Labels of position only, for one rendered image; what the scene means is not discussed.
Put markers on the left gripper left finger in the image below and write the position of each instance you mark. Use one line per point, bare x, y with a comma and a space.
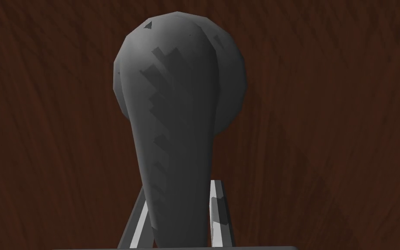
137, 229

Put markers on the dark brown wooden door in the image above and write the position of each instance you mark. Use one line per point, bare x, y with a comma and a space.
325, 121

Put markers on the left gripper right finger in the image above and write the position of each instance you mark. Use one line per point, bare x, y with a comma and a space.
219, 218

